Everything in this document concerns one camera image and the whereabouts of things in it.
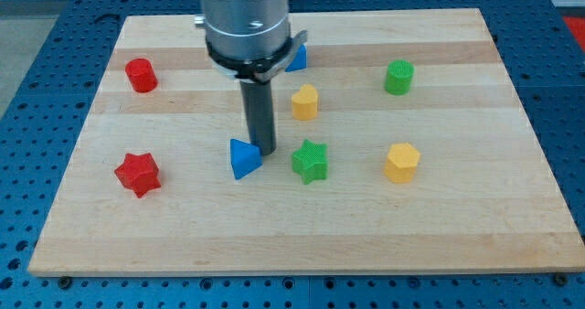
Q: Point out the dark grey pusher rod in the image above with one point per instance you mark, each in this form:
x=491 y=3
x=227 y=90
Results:
x=258 y=108

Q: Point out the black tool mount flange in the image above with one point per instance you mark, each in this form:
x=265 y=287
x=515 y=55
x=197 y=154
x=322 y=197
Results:
x=259 y=70

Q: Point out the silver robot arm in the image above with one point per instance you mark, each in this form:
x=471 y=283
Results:
x=251 y=41

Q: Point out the yellow hexagon block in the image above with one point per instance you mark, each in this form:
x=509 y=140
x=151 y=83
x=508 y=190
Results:
x=401 y=163

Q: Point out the blue triangle block rear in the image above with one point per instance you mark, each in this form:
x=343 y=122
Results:
x=300 y=60

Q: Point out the blue triangle block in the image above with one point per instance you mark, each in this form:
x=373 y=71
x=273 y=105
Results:
x=244 y=158
x=300 y=60

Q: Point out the yellow heart block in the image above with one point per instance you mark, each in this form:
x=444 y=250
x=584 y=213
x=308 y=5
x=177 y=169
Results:
x=305 y=103

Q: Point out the blue triangle block front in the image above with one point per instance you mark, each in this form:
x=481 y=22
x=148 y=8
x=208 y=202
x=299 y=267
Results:
x=244 y=158

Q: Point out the green star block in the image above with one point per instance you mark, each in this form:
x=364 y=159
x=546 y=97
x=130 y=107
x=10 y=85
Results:
x=310 y=161

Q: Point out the red cylinder block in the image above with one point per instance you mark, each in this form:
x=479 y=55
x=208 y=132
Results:
x=141 y=75

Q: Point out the green cylinder block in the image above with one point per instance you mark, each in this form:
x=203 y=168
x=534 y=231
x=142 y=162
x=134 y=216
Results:
x=399 y=76

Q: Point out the red star block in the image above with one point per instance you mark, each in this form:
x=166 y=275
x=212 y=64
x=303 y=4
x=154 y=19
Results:
x=139 y=173

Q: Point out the wooden board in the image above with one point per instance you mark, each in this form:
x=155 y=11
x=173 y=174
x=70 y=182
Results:
x=483 y=199

